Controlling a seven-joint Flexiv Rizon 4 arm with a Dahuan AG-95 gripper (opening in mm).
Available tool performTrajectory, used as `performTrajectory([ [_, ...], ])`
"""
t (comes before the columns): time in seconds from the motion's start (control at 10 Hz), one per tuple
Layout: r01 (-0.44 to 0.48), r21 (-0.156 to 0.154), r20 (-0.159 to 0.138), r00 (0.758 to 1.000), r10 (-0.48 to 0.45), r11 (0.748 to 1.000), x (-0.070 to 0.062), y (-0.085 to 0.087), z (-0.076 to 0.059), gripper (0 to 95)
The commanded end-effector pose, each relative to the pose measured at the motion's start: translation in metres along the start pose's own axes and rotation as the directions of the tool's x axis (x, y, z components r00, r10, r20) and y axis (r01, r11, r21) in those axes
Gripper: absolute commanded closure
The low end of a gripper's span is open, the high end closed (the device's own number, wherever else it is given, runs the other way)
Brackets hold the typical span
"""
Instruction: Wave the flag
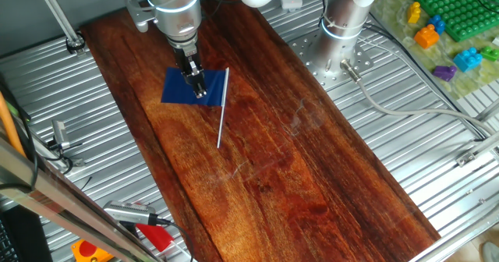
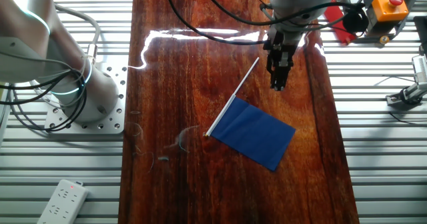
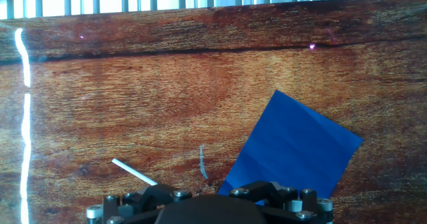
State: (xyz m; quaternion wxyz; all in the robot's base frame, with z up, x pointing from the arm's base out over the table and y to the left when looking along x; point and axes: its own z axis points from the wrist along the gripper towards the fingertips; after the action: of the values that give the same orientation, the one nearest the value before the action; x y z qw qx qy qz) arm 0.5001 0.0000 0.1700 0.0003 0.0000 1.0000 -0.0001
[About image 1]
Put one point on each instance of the aluminium frame beam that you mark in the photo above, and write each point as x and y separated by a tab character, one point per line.
47	195

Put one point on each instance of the green marble pattern mat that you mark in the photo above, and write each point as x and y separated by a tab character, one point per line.
393	12

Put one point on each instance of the light grey shoe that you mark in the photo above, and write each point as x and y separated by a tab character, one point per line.
492	253

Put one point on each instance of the orange emergency stop box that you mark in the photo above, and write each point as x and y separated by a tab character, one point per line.
87	250

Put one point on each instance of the green building block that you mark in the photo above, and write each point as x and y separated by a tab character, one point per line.
490	54

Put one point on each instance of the dark blue building block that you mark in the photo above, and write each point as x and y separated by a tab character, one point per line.
437	24

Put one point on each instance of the silver camera on metal mount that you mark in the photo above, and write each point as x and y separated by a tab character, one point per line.
60	133

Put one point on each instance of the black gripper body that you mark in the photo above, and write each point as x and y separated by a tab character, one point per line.
188	61

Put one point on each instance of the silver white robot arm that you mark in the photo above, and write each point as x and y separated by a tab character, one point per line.
175	4

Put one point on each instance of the orange tube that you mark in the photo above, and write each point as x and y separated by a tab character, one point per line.
8	125

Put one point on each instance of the light blue building block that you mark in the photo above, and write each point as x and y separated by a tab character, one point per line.
468	61

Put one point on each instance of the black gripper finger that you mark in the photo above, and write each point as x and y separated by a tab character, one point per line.
189	79
200	86

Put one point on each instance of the wood pattern table mat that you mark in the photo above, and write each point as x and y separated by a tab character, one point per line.
273	156

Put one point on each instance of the purple building block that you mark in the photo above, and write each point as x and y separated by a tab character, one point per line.
444	73

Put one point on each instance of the orange building block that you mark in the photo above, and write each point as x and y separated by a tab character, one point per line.
425	37

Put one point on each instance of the green studded building baseplate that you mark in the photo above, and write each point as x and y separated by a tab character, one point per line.
452	4

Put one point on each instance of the black box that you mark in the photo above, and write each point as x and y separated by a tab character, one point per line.
27	238

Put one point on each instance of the metal pole with clamp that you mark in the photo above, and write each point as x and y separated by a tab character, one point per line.
75	43

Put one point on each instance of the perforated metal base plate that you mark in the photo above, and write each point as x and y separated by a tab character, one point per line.
308	51

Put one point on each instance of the aluminium profile bar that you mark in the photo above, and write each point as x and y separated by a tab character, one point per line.
466	158
489	112

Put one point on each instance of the wrist camera on silver bracket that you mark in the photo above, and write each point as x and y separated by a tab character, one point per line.
138	14

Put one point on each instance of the yellow building block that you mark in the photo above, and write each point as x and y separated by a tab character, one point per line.
414	14

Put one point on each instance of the blue flag with white stick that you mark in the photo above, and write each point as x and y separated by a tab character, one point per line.
175	92

